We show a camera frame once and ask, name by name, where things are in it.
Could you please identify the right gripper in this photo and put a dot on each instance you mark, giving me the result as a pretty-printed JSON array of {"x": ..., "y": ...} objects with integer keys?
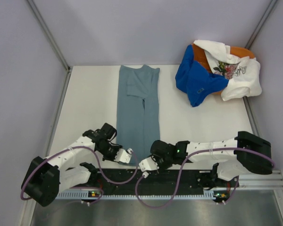
[{"x": 162, "y": 167}]

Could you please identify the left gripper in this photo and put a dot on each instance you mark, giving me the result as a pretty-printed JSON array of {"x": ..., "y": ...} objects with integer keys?
[{"x": 112, "y": 158}]

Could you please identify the grey-blue t shirt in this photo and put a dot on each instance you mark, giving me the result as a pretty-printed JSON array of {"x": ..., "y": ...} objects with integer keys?
[{"x": 138, "y": 110}]

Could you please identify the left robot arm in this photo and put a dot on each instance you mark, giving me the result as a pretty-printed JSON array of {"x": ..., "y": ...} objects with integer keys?
[{"x": 47, "y": 177}]

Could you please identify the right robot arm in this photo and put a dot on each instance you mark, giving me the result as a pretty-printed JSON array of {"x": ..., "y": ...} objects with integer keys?
[{"x": 226, "y": 159}]

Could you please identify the royal blue t shirt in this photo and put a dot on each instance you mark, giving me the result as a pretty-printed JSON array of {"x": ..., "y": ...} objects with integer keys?
[{"x": 194, "y": 80}]

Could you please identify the orange basket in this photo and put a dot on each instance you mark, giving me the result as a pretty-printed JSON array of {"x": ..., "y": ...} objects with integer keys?
[{"x": 240, "y": 53}]

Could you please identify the white printed t shirt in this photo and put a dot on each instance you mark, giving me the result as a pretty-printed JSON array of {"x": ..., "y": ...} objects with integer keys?
[{"x": 235, "y": 70}]

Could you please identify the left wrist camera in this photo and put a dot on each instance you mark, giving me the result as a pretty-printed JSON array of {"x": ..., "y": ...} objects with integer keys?
[{"x": 124, "y": 156}]

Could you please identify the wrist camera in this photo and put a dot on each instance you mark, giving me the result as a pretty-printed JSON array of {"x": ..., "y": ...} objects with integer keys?
[
  {"x": 124, "y": 156},
  {"x": 146, "y": 165}
]

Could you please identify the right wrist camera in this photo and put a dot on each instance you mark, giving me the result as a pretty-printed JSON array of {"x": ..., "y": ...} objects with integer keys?
[{"x": 146, "y": 165}]

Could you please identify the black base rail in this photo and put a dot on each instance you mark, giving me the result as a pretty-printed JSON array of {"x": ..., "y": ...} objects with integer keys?
[{"x": 157, "y": 183}]

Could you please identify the aluminium frame profile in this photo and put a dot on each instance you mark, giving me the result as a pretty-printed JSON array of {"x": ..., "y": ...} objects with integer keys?
[{"x": 273, "y": 181}]

